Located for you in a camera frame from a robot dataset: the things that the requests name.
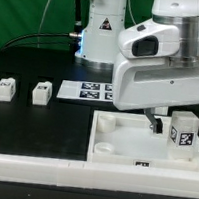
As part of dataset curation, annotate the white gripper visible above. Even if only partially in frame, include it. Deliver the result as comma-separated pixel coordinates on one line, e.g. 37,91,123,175
112,54,199,133

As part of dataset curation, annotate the white square tabletop part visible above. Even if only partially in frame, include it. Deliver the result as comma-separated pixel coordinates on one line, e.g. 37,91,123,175
87,110,199,172

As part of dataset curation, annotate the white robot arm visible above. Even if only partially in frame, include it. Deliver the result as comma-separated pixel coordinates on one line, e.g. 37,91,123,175
75,0,199,133

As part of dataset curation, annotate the white L-shaped obstacle fence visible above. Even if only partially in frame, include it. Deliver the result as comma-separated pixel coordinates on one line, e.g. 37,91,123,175
0,154,199,199

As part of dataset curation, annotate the white sheet with AprilTags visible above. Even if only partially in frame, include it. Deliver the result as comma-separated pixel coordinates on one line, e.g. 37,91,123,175
57,80,113,102

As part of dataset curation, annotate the black cable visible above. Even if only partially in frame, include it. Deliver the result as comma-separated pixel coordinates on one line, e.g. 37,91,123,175
0,23,83,62

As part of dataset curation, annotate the grey cable left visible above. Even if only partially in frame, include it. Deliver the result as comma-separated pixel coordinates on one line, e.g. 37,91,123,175
35,0,60,51

